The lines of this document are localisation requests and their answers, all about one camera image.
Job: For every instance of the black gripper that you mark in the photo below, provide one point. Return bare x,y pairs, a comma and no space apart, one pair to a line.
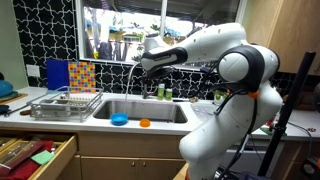
159,72

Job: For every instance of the wooden cutting board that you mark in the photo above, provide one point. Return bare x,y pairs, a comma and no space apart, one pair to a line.
15,98

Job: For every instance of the red cloth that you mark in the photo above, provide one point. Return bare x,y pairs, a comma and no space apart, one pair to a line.
23,169

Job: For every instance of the blue plastic bowl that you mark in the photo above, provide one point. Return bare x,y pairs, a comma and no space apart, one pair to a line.
119,118

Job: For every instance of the wooden base cabinet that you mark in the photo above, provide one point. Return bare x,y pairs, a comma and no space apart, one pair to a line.
133,145

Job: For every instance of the teal pot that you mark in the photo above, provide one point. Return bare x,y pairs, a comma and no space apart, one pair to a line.
5,88

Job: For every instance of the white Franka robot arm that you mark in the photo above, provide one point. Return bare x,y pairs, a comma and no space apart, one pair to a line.
233,126

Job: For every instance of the green sponge cloth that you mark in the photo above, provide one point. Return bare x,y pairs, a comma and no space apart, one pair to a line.
42,157

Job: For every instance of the multicoloured checkered cutting board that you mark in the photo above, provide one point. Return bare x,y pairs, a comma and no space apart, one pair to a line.
82,76

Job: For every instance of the white framed window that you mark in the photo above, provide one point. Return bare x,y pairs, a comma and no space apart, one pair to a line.
116,33

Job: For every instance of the open wooden drawer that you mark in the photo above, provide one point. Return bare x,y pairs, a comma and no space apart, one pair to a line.
63,156

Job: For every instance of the black tripod pole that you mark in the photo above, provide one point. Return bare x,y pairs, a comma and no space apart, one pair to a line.
283,116

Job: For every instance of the small orange plastic bowl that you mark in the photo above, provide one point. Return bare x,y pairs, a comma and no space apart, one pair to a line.
145,123

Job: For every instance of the brushed metal gooseneck faucet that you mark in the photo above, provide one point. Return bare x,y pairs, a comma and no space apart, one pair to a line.
132,71

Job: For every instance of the stainless steel sink basin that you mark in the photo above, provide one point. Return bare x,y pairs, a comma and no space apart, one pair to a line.
150,111

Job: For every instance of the green soap bottle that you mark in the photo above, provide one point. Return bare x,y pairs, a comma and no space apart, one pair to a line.
168,94
161,92

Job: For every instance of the white wall switch plate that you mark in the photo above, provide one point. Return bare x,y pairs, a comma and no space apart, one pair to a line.
33,70

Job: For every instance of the wooden wall cabinet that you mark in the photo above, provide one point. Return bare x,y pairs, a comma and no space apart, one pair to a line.
293,30

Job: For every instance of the blue cutting board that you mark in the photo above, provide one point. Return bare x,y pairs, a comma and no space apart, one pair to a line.
57,74

